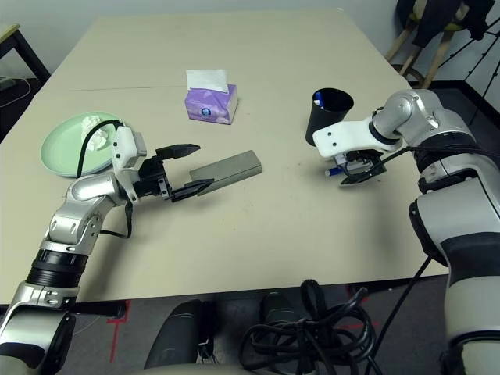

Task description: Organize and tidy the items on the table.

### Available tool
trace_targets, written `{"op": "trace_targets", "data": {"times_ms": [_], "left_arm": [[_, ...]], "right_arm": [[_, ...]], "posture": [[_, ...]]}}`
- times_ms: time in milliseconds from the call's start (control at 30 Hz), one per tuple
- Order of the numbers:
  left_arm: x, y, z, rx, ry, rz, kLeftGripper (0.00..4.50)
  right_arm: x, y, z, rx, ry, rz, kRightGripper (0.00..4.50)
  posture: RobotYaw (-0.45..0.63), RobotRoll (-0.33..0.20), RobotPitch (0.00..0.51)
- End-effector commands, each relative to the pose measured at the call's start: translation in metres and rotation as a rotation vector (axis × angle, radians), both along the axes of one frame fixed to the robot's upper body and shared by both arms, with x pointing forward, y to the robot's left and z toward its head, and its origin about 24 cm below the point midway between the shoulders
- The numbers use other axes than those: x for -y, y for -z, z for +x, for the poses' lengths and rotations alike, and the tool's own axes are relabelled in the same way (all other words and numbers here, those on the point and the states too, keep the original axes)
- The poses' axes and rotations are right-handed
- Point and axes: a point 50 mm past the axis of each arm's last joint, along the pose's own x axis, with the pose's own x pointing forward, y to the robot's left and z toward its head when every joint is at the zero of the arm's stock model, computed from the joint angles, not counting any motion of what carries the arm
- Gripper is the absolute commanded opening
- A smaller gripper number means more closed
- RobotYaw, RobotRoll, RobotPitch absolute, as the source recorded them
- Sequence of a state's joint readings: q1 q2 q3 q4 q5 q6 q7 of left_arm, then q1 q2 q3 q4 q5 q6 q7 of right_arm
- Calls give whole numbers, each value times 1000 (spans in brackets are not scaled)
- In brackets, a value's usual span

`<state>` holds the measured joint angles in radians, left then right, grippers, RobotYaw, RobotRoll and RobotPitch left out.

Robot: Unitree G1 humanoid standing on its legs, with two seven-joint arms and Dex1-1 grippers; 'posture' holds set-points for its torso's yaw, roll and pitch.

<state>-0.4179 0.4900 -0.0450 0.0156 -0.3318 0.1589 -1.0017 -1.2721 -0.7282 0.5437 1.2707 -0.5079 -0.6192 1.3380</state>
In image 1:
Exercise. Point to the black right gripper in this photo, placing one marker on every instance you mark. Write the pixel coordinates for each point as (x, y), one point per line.
(365, 162)

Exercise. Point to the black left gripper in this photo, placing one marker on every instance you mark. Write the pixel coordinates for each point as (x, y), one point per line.
(154, 179)

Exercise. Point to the white pen blue band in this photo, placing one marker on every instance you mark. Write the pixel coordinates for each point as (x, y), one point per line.
(333, 172)

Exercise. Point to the white tissue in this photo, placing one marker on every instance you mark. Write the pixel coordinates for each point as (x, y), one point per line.
(97, 138)

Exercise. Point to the green plate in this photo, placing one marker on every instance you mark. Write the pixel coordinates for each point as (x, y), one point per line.
(62, 152)

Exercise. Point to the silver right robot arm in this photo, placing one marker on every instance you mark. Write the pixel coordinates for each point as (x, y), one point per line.
(449, 148)

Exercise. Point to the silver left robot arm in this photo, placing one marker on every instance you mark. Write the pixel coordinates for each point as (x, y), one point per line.
(78, 218)

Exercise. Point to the purple tissue pack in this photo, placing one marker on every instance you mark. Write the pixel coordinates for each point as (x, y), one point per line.
(207, 111)

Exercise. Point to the black cup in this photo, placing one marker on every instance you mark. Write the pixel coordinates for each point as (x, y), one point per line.
(328, 117)

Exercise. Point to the black low platform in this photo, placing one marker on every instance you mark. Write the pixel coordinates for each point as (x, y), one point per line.
(468, 101)

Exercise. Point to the wooden stool yellow seat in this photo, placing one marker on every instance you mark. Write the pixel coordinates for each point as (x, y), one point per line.
(436, 60)

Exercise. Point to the black tripod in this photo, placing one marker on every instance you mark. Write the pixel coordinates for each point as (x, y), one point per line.
(468, 41)

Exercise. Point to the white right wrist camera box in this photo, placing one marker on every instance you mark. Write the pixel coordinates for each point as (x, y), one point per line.
(343, 136)

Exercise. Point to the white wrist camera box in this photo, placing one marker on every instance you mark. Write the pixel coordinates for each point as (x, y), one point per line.
(127, 152)
(343, 136)

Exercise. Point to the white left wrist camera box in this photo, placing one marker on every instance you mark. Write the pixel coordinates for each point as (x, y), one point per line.
(127, 152)

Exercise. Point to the beige side table black frame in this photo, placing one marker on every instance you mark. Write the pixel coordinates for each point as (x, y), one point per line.
(8, 33)

